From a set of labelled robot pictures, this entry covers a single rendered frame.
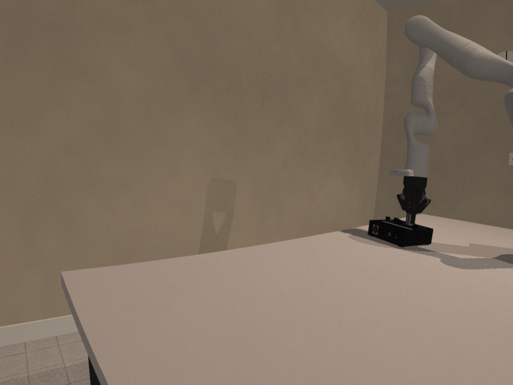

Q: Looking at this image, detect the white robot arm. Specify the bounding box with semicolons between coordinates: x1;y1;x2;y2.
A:
390;15;513;178

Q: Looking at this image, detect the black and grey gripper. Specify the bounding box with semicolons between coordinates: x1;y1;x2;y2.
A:
397;176;431;225

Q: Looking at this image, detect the black lighting desk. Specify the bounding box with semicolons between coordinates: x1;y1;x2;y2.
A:
368;216;433;247

